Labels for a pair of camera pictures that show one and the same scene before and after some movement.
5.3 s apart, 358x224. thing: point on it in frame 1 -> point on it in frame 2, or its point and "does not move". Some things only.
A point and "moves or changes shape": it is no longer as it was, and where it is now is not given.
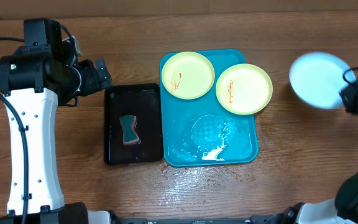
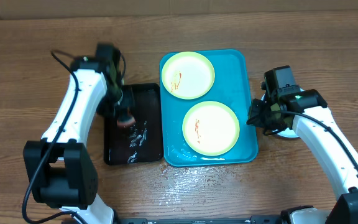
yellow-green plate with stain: x=188 y=75 does not move
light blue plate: x=317 y=78 -> x=286 y=132
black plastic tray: x=144 y=102 does not move
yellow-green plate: x=244 y=89 -> x=211 y=128
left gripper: x=93 y=83 -> x=105 y=111
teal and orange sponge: x=128 y=124 moves or changes shape
